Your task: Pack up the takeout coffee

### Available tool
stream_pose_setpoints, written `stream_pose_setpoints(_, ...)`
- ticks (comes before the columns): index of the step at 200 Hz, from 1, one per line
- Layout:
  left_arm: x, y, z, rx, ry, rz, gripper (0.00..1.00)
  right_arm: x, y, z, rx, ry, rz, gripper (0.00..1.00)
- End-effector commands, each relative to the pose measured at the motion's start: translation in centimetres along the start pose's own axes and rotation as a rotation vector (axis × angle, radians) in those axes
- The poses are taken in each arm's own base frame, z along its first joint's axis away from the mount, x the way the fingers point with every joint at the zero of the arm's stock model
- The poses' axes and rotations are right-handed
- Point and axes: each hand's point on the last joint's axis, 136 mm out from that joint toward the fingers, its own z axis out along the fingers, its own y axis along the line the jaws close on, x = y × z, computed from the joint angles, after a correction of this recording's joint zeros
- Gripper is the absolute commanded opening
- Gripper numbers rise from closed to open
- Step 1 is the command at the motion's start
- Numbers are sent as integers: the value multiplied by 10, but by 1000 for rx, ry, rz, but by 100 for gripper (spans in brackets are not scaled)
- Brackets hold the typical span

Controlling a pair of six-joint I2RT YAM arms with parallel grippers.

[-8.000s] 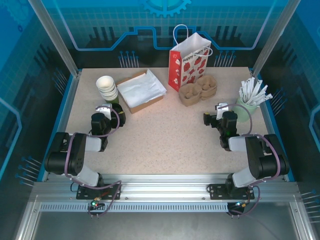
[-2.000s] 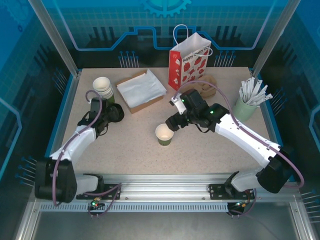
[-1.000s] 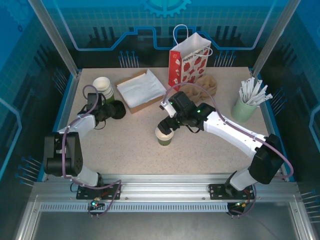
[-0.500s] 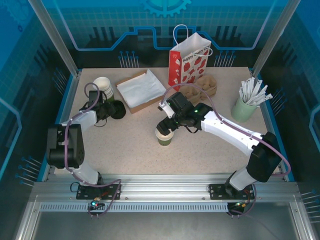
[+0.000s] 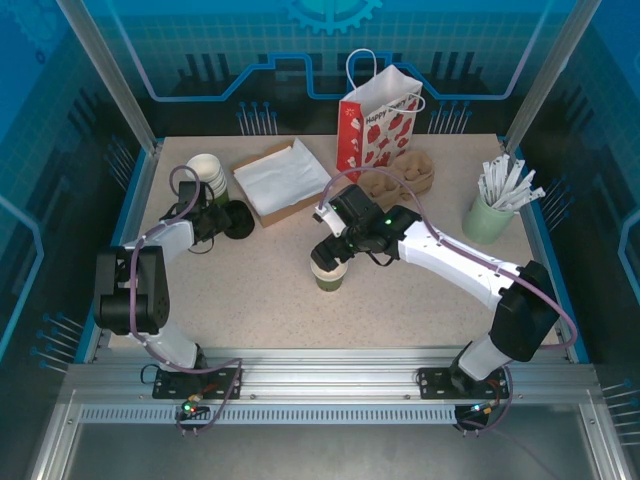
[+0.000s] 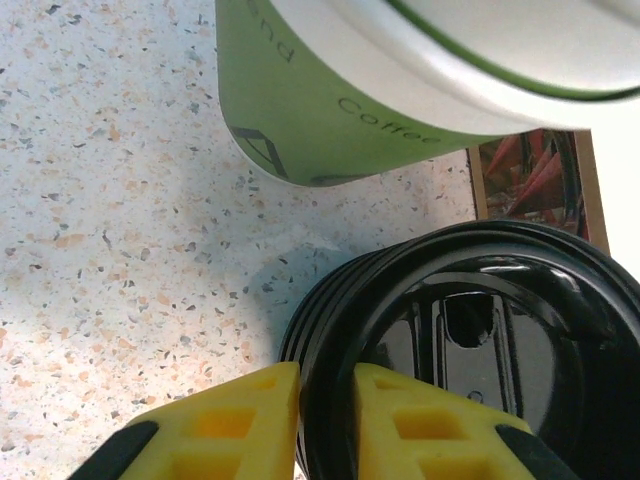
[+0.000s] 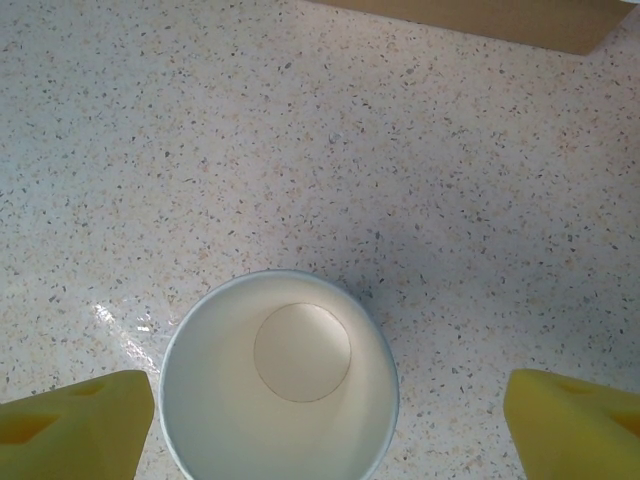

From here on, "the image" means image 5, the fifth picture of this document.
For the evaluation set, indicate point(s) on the green paper coffee cup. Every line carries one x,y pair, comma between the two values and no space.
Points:
330,282

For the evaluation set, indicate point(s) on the white red paper bag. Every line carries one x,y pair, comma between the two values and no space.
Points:
380,130

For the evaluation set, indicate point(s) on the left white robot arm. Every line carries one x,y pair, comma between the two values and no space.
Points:
165,340

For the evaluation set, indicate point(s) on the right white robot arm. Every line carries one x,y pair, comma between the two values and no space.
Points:
450,250

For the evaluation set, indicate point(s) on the black cup lid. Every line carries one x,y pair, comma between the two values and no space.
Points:
242,222

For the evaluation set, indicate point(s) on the stack of paper cups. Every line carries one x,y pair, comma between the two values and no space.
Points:
202,167

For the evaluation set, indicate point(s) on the brown cardboard box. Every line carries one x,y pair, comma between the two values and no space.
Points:
287,212

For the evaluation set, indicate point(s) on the stack of pulp cup carriers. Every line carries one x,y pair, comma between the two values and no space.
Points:
415,170

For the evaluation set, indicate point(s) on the pale green holder cup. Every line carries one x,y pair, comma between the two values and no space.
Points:
482,225

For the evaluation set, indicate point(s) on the white paper-wrapped straw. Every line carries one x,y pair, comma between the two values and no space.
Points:
524,186
487,182
514,177
532,196
500,175

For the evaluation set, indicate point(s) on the aluminium front rail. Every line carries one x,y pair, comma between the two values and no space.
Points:
325,375

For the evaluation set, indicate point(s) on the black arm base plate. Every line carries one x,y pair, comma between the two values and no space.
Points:
170,387
435,382

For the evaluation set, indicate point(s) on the aluminium frame post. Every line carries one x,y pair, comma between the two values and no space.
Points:
547,75
112,75

